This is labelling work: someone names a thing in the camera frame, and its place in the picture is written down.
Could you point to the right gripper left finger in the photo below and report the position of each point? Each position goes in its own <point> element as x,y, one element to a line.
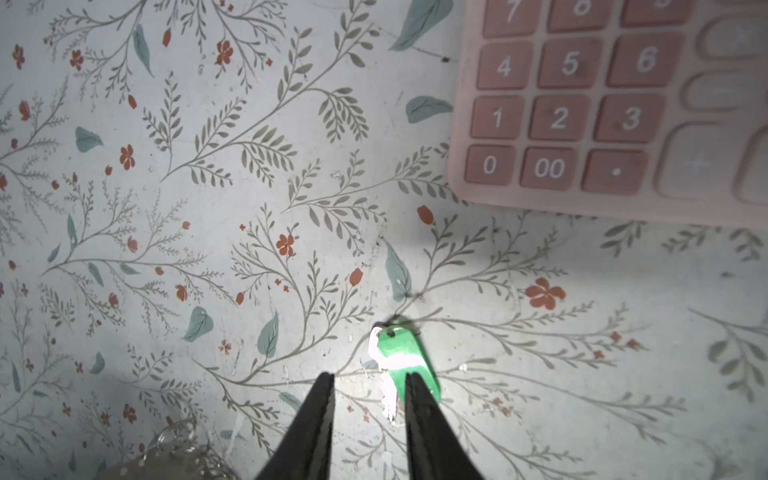
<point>305,451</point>

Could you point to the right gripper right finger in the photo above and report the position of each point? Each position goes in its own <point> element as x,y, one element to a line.
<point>434,451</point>

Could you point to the green tagged key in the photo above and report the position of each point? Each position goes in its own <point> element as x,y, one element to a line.
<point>397,352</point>

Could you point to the pink calculator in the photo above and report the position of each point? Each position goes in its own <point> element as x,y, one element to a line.
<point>639,110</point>

